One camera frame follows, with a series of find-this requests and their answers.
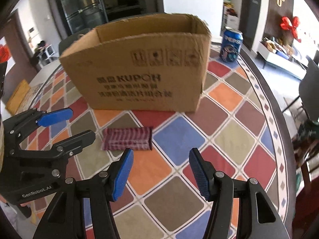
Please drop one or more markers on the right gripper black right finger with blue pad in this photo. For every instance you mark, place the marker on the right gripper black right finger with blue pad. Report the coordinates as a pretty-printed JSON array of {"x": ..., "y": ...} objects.
[{"x": 257, "y": 216}]

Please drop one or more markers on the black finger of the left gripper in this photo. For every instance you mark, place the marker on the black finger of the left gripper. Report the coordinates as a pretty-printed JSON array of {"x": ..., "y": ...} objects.
[{"x": 73, "y": 145}]

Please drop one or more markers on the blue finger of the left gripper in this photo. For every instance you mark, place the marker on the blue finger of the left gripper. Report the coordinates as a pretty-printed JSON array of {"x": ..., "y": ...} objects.
[{"x": 51, "y": 118}]

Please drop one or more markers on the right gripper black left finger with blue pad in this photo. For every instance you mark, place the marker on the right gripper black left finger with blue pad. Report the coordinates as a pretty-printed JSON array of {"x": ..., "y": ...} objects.
[{"x": 64, "y": 217}]

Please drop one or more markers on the maroon striped snack packet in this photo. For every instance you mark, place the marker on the maroon striped snack packet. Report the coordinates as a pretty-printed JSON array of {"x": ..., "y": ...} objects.
[{"x": 135, "y": 138}]

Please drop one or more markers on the person's left hand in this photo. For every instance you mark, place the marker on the person's left hand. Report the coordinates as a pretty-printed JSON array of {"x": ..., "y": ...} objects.
[{"x": 16, "y": 200}]

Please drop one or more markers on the yellow woven box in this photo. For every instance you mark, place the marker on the yellow woven box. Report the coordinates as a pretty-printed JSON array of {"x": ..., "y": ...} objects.
[{"x": 17, "y": 97}]

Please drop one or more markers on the brown entrance door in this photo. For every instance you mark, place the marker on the brown entrance door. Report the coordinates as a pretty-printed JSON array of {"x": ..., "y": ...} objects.
[{"x": 19, "y": 65}]

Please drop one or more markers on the white stool with items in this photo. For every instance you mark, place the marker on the white stool with items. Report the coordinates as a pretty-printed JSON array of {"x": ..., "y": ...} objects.
[{"x": 43, "y": 55}]

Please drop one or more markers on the dark chair left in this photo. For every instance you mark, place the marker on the dark chair left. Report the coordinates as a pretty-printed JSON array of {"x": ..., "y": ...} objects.
[{"x": 67, "y": 42}]

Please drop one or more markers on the dark chair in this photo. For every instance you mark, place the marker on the dark chair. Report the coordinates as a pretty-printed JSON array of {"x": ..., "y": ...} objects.
[
  {"x": 308, "y": 91},
  {"x": 67, "y": 42}
]

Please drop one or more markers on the red fu poster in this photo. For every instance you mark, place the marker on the red fu poster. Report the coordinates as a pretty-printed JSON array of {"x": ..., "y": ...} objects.
[{"x": 5, "y": 54}]

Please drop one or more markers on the colourful checkered tablecloth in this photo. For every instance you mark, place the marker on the colourful checkered tablecloth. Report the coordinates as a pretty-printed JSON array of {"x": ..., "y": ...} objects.
[{"x": 238, "y": 127}]

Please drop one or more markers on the black glass sliding door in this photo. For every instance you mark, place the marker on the black glass sliding door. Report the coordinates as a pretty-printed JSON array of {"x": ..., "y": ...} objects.
[{"x": 71, "y": 16}]

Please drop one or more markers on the brown cardboard box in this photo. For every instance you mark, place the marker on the brown cardboard box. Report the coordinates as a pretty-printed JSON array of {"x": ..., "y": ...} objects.
[{"x": 154, "y": 62}]

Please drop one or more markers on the dark chair right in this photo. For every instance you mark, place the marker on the dark chair right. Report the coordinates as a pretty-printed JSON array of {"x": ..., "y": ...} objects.
[{"x": 308, "y": 91}]

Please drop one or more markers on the white low cabinet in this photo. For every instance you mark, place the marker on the white low cabinet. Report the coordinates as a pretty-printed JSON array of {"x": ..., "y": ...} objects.
[{"x": 295, "y": 66}]

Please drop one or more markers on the blue Pepsi can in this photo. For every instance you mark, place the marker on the blue Pepsi can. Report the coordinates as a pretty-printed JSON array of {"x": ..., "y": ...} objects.
[{"x": 231, "y": 44}]

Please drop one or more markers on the red bow decoration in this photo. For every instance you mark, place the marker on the red bow decoration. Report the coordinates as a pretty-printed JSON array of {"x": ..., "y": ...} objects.
[{"x": 291, "y": 25}]

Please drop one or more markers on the white storage shelf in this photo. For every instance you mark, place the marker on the white storage shelf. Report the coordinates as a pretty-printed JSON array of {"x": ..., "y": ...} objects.
[{"x": 230, "y": 17}]

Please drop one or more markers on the dark interior door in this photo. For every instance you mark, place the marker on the dark interior door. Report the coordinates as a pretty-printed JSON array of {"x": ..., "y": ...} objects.
[{"x": 250, "y": 11}]

